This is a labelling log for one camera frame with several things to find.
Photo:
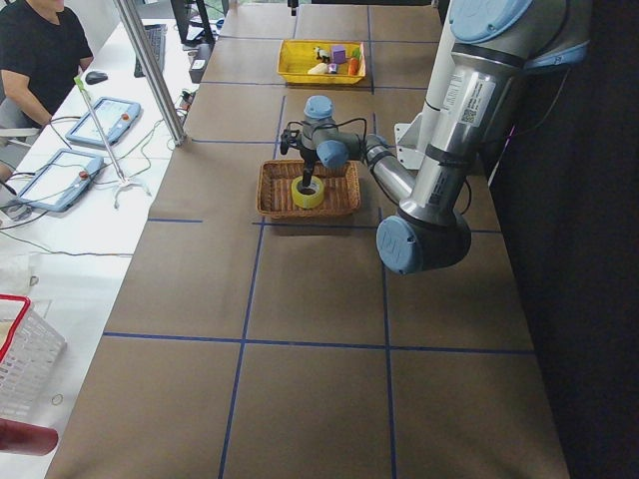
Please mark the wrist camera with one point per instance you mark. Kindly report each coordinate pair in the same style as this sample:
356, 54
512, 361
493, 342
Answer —
290, 139

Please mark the black box device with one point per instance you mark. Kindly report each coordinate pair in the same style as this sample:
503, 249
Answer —
199, 62

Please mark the person in black shirt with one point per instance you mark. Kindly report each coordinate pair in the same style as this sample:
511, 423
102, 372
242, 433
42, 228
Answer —
43, 48

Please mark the yellow tape roll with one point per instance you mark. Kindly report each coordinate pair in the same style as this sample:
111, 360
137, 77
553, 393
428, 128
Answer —
309, 197

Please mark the black computer mouse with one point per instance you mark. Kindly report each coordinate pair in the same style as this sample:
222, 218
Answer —
96, 77

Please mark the yellow plastic basket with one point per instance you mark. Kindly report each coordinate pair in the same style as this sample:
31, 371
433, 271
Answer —
297, 56

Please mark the white camera pole mount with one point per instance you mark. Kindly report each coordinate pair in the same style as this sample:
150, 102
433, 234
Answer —
412, 139

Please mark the aluminium frame post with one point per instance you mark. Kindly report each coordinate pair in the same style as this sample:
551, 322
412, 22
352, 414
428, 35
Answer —
136, 32

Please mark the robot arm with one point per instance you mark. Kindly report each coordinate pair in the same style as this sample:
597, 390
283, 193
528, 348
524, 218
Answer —
485, 49

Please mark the purple foam cube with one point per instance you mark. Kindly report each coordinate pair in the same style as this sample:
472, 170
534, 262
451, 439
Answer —
338, 54

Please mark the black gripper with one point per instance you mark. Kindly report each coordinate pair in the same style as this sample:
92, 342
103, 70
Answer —
309, 161

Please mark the black monitor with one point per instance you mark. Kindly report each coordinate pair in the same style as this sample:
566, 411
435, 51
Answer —
193, 23

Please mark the panda toy figure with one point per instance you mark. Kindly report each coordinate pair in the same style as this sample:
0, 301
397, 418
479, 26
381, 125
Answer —
322, 55

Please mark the white red plastic crate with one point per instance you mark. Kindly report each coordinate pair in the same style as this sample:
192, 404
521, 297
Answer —
30, 347

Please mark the teach pendant far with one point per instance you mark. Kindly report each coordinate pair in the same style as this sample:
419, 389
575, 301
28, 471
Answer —
115, 116

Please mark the teach pendant near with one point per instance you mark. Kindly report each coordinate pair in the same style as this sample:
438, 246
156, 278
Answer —
58, 185

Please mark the teach pendant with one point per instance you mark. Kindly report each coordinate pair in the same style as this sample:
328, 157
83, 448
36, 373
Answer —
58, 185
115, 116

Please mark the orange toy carrot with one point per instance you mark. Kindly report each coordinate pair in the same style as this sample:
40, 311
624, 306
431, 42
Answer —
354, 62

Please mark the brown wicker basket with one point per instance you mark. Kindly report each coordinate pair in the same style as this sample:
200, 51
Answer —
331, 192

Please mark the red cylinder bottle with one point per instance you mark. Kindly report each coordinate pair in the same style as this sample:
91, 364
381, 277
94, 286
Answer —
27, 439

